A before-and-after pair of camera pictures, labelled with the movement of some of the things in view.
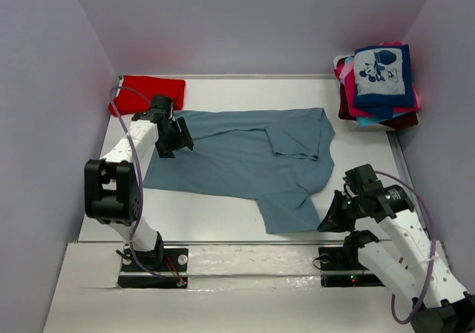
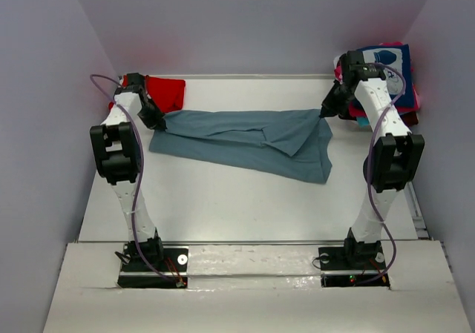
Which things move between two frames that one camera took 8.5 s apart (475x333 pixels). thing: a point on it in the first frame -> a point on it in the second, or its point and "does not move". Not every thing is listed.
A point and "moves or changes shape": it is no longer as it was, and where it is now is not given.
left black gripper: x=165 y=150 -> x=157 y=122
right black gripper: x=332 y=221 -> x=331 y=108
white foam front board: x=232 y=288 does not move
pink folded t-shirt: x=346 y=72 does not move
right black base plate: x=342 y=258 does not move
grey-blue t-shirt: x=280 y=158 moves or changes shape
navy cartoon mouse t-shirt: x=383 y=79 does not move
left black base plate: x=173 y=273 does not move
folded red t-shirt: x=129 y=101 does not move
